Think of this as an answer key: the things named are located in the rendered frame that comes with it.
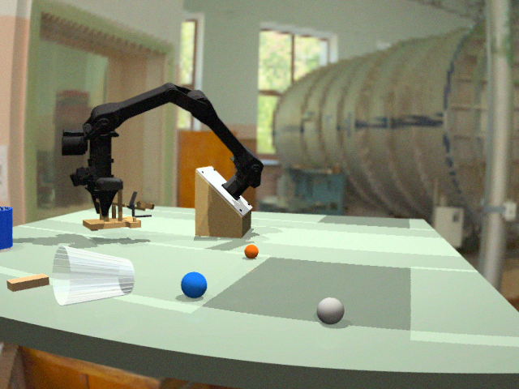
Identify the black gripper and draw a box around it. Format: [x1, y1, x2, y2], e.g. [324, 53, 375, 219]
[81, 155, 123, 217]

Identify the orange ball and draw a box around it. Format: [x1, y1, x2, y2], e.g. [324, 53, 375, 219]
[244, 245, 259, 259]

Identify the grey ball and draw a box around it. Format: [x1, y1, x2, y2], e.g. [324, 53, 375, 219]
[317, 297, 345, 324]

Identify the clear plastic cup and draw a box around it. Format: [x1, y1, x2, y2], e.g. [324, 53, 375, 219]
[52, 246, 135, 306]

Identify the blue ball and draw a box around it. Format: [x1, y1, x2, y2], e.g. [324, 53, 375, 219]
[181, 272, 207, 298]

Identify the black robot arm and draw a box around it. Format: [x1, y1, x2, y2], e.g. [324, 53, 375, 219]
[62, 83, 264, 200]

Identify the blue cup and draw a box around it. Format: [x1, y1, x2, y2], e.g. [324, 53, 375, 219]
[0, 207, 13, 253]

